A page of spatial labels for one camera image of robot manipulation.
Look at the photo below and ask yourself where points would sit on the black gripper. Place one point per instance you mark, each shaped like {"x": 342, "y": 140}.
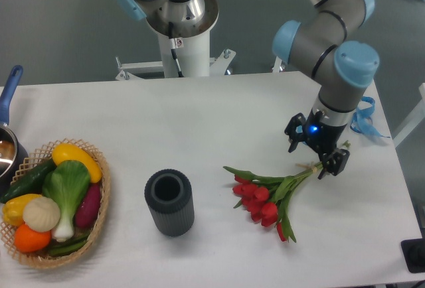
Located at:
{"x": 320, "y": 137}

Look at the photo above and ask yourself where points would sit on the red tulip bouquet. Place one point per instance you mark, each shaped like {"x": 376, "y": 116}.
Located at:
{"x": 267, "y": 199}

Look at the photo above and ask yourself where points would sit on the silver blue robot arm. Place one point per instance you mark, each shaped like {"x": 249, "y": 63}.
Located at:
{"x": 320, "y": 49}

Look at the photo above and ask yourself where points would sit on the light blue ribbon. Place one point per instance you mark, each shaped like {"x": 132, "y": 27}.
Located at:
{"x": 362, "y": 122}

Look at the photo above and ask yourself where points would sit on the black device at edge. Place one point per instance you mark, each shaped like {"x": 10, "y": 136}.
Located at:
{"x": 413, "y": 252}

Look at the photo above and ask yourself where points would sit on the dark grey ribbed vase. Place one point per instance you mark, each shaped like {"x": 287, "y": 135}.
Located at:
{"x": 169, "y": 197}

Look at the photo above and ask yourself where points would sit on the purple sweet potato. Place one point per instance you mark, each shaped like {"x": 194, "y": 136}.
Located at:
{"x": 88, "y": 210}

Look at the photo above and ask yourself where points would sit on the green bok choy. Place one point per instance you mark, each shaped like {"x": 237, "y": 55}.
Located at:
{"x": 67, "y": 185}

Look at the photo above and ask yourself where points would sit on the green bean pods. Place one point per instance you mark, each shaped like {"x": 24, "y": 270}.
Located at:
{"x": 70, "y": 246}

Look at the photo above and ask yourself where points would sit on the woven wicker basket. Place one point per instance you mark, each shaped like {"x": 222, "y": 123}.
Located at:
{"x": 42, "y": 259}

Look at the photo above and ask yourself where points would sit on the cream steamed bun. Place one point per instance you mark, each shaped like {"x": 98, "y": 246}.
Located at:
{"x": 41, "y": 214}

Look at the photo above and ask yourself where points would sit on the dark green cucumber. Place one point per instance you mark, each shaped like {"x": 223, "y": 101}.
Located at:
{"x": 31, "y": 182}

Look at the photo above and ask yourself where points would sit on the orange fruit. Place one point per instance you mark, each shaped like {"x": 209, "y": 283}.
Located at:
{"x": 28, "y": 241}

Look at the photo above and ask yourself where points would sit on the yellow bell pepper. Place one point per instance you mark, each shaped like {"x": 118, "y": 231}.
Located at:
{"x": 13, "y": 209}

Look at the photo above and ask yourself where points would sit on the white frame post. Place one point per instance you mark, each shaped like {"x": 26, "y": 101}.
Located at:
{"x": 411, "y": 121}

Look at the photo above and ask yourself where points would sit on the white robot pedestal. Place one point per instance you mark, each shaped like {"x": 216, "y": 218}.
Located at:
{"x": 181, "y": 57}

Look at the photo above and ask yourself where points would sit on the blue handled saucepan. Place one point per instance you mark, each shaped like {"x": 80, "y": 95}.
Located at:
{"x": 12, "y": 152}

